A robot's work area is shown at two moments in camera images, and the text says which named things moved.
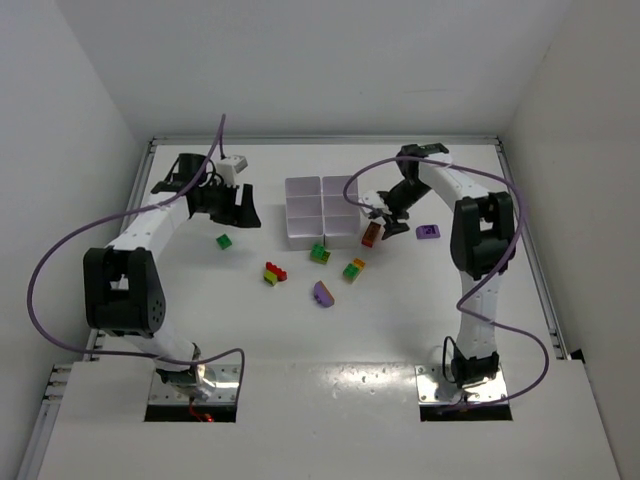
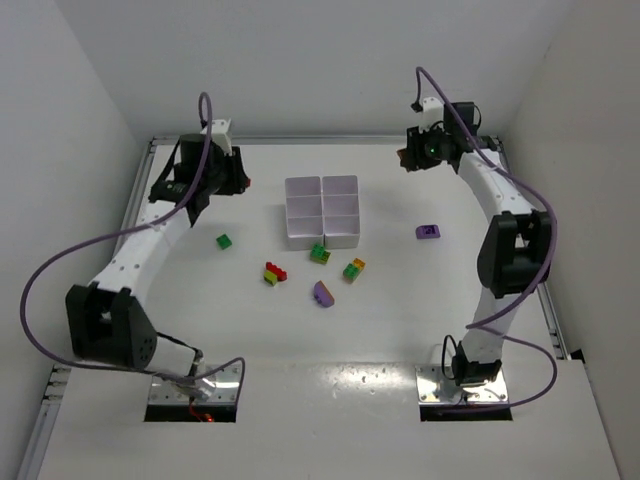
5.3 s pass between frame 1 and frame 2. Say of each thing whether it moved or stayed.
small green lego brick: stayed
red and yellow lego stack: stayed
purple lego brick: stayed
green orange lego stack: stayed
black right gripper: moved
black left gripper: moved
